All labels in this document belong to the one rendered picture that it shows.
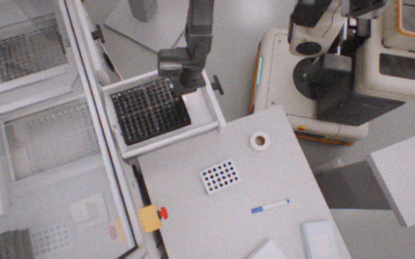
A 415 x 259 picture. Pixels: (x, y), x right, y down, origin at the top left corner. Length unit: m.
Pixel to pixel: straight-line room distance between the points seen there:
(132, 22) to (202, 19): 1.50
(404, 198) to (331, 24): 0.68
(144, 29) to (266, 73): 0.91
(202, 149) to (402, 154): 0.75
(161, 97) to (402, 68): 0.93
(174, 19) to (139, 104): 1.25
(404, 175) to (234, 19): 1.50
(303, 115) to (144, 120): 0.99
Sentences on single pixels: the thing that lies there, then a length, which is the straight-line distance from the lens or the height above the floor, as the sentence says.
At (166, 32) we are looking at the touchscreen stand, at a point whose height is 0.03.
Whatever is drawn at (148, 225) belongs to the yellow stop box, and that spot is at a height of 0.91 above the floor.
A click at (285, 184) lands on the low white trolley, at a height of 0.76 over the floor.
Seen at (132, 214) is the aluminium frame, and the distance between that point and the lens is 0.83.
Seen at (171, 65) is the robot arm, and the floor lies 1.11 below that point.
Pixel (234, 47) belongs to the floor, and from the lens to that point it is 2.11.
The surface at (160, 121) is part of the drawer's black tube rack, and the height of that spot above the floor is 0.90.
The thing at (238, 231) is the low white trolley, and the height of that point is 0.76.
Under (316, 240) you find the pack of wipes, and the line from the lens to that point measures 1.08.
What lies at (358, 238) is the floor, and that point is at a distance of 2.06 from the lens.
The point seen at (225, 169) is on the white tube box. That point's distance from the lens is 1.02.
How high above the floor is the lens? 1.80
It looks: 75 degrees down
